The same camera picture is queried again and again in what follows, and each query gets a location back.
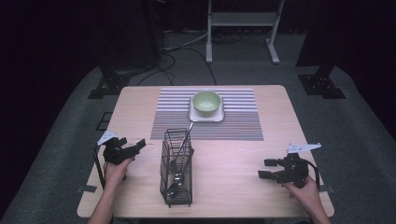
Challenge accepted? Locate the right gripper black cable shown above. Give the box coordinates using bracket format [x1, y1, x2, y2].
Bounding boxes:
[299, 158, 321, 189]

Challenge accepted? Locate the green bowl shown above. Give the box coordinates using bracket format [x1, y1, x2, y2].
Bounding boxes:
[191, 90, 223, 119]

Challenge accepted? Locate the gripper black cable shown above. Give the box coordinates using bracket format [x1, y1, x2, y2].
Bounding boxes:
[92, 144, 107, 190]
[299, 158, 321, 189]

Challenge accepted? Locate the black stand base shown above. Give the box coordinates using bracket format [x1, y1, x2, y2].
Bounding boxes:
[87, 61, 133, 100]
[295, 0, 347, 100]

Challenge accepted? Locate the person's left hand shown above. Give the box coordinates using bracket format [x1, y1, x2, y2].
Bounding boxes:
[104, 156, 135, 192]

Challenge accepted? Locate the person's right hand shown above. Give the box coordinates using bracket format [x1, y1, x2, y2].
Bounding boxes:
[281, 175, 322, 213]

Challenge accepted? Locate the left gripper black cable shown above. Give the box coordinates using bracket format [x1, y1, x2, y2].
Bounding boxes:
[92, 144, 107, 190]

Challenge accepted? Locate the long black-handled utensil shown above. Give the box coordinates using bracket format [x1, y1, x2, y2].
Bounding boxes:
[169, 121, 194, 172]

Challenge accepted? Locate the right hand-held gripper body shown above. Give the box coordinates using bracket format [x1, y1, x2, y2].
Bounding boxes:
[272, 142, 322, 189]

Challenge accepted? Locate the black wire cutlery basket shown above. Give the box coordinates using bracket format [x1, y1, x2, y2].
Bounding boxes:
[159, 127, 194, 208]

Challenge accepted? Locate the grey floor cable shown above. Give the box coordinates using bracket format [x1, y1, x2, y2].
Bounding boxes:
[161, 30, 210, 53]

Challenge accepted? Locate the white square plate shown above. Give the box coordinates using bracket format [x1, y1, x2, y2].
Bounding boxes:
[188, 96, 225, 123]

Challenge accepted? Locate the striped placemat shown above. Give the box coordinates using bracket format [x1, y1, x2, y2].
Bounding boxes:
[149, 87, 265, 142]

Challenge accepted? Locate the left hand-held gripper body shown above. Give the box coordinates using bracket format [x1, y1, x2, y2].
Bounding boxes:
[96, 130, 140, 166]

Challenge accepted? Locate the black floor cable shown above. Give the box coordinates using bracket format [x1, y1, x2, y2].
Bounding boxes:
[135, 46, 218, 87]

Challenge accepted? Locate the white metal stand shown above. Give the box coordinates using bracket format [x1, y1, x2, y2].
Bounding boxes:
[205, 0, 286, 65]

